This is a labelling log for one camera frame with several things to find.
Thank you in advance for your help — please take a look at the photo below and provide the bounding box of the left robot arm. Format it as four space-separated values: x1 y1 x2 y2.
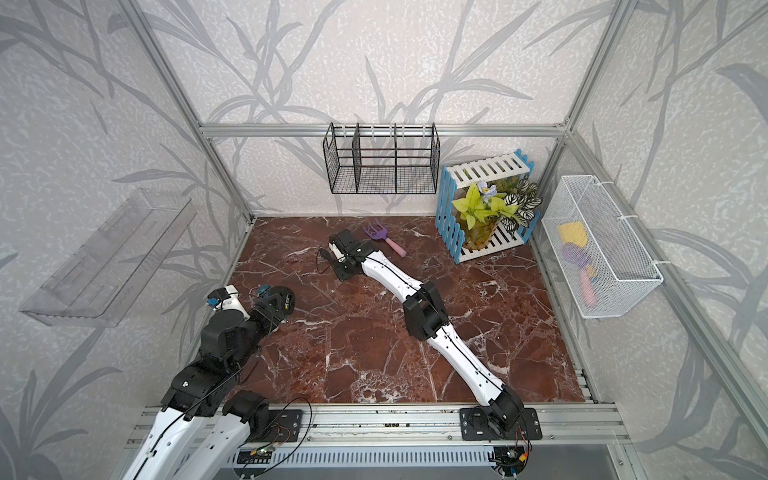
123 285 296 479

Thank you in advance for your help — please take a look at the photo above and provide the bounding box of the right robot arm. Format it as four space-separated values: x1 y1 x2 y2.
321 229 524 435

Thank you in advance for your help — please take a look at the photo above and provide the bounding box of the green potted plant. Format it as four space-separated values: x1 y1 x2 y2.
452 176 542 251

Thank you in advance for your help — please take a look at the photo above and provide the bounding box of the blue white slatted crate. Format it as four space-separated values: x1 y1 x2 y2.
435 150 541 263

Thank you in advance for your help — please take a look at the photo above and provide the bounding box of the yellow sponge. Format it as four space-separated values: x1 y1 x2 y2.
557 221 589 248

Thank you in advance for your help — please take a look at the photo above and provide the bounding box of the white mesh basket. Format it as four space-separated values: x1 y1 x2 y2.
543 175 664 319

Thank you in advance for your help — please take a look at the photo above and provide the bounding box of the purple rake pink handle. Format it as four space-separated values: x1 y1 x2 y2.
363 219 407 258

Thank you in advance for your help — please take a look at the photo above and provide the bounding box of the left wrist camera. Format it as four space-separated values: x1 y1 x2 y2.
206 285 243 311

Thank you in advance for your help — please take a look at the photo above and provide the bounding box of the black wire basket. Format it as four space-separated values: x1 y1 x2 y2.
322 124 441 195

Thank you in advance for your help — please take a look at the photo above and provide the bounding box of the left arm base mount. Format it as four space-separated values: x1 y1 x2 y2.
222 391 303 443

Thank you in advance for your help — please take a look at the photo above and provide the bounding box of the clear plastic wall shelf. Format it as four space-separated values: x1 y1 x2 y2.
20 188 196 328

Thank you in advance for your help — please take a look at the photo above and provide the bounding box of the aluminium front rail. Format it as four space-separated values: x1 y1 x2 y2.
269 402 631 447

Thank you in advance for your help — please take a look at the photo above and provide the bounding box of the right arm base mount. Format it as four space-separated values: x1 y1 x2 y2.
459 385 543 441

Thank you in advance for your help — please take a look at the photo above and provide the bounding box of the purple trowel pink handle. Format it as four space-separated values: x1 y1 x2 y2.
562 242 598 308

